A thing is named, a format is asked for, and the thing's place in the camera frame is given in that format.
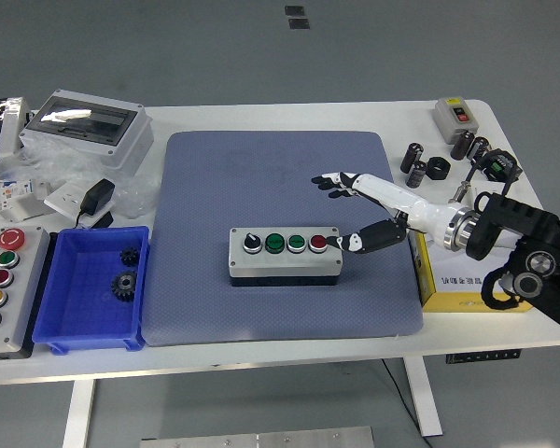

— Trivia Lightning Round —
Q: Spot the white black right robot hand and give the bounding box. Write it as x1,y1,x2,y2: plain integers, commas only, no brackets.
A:
311,171,458,256

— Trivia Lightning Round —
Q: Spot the grey four-button control box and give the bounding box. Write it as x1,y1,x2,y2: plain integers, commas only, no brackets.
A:
228,226,344,287

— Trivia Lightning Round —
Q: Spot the grey five-button control station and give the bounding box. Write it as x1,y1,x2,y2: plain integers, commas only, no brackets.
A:
0,226,51,360

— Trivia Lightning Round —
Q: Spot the black cylindrical capacitor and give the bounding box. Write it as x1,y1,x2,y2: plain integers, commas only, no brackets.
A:
399,143,425,175
450,130,473,161
406,161,428,189
466,136,491,164

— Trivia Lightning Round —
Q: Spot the black hex nut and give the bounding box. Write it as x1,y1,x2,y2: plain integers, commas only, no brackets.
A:
426,157,451,181

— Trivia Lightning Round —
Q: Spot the yellow and white cardboard box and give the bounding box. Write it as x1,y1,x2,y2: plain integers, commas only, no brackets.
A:
410,228,536,314

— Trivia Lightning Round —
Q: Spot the black module with green terminals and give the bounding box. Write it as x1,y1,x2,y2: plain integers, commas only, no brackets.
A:
475,148,524,183

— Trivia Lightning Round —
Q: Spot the black table height controller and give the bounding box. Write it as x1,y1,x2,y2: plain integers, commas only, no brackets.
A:
445,348,522,364

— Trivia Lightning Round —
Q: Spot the blue-grey rubber mat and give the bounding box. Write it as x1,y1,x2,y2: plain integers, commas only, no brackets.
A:
142,130,425,347

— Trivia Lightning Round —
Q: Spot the white table leg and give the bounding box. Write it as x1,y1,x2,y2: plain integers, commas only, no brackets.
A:
403,357,443,438
61,380,97,448

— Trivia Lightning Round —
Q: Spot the clear plastic bag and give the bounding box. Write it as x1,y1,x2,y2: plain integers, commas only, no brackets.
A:
0,139,160,220

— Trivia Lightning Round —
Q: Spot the metal floor plate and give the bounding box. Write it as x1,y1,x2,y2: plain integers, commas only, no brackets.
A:
139,425,374,448

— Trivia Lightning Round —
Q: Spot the large black bevel gear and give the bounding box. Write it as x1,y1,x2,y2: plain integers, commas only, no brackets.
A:
110,270,140,303

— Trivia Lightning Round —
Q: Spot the black power adapter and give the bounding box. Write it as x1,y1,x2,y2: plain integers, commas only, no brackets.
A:
74,178,117,231

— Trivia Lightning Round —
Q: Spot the blue plastic bin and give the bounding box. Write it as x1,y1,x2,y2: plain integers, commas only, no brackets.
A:
31,226,150,356

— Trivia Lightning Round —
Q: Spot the white circuit breaker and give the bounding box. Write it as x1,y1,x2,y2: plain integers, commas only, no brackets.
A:
0,179,52,223

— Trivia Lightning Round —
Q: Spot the grey two-button switch box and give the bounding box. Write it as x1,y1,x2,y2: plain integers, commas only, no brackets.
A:
432,96,478,146

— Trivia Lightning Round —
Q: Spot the black cable under table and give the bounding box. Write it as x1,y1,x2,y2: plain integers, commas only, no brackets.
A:
380,358,433,448

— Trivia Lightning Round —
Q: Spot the grey enclosure with clear lid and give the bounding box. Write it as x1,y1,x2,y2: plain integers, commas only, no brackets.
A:
18,89,154,172

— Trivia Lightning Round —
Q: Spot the white wall socket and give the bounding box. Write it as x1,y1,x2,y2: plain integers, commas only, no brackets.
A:
44,182,94,220

